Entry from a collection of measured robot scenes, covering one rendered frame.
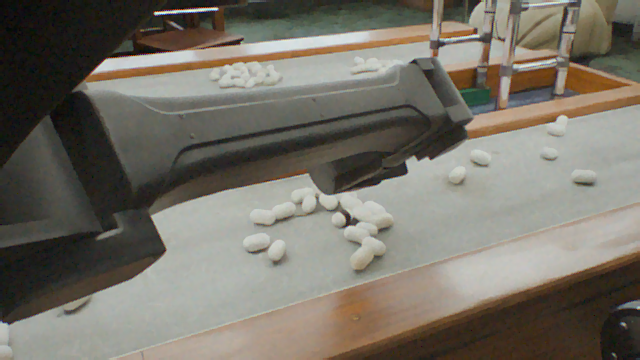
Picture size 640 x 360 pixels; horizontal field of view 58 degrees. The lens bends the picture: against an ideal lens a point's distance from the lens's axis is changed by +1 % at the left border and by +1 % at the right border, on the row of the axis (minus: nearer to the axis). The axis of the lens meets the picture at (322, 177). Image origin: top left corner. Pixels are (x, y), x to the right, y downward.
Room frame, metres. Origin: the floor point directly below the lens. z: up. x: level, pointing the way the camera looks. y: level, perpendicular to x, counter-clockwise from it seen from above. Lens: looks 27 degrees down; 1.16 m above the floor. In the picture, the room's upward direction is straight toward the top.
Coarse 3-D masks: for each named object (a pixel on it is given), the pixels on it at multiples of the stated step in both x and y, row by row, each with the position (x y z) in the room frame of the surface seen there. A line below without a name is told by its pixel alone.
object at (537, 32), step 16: (528, 0) 3.60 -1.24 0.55; (544, 0) 3.54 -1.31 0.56; (592, 0) 3.50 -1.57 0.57; (528, 16) 3.47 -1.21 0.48; (544, 16) 3.42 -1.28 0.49; (560, 16) 3.38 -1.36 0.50; (592, 16) 3.39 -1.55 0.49; (496, 32) 3.63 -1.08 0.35; (528, 32) 3.42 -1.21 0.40; (544, 32) 3.35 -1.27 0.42; (576, 32) 3.35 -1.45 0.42; (592, 32) 3.43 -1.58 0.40; (608, 32) 3.50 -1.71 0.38; (528, 48) 3.37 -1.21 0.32; (544, 48) 3.34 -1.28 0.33; (576, 48) 3.36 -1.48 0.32; (592, 48) 3.43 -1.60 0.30
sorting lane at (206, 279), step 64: (576, 128) 1.06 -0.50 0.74; (256, 192) 0.79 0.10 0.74; (384, 192) 0.79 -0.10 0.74; (448, 192) 0.79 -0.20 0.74; (512, 192) 0.79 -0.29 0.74; (576, 192) 0.79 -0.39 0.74; (192, 256) 0.62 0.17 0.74; (256, 256) 0.62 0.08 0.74; (320, 256) 0.62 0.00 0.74; (384, 256) 0.62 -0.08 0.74; (448, 256) 0.62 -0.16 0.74; (0, 320) 0.50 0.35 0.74; (64, 320) 0.50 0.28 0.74; (128, 320) 0.50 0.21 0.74; (192, 320) 0.49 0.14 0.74
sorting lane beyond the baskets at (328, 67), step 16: (384, 48) 1.70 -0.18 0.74; (400, 48) 1.69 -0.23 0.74; (416, 48) 1.69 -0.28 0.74; (448, 48) 1.69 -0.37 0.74; (464, 48) 1.69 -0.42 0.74; (496, 48) 1.69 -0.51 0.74; (272, 64) 1.52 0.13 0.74; (288, 64) 1.52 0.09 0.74; (304, 64) 1.52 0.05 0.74; (320, 64) 1.52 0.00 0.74; (336, 64) 1.52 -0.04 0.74; (352, 64) 1.52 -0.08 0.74; (112, 80) 1.37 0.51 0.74; (128, 80) 1.38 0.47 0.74; (144, 80) 1.38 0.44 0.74; (160, 80) 1.38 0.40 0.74; (176, 80) 1.38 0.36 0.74; (192, 80) 1.38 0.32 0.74; (208, 80) 1.38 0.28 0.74; (288, 80) 1.38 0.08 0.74; (304, 80) 1.38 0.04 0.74; (320, 80) 1.38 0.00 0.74
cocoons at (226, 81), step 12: (360, 60) 1.51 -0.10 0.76; (372, 60) 1.50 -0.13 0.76; (384, 60) 1.50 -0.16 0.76; (396, 60) 1.50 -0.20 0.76; (216, 72) 1.41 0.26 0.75; (228, 72) 1.40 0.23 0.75; (240, 72) 1.40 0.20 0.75; (264, 72) 1.40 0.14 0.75; (228, 84) 1.32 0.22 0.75; (240, 84) 1.32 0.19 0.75; (252, 84) 1.31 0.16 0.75
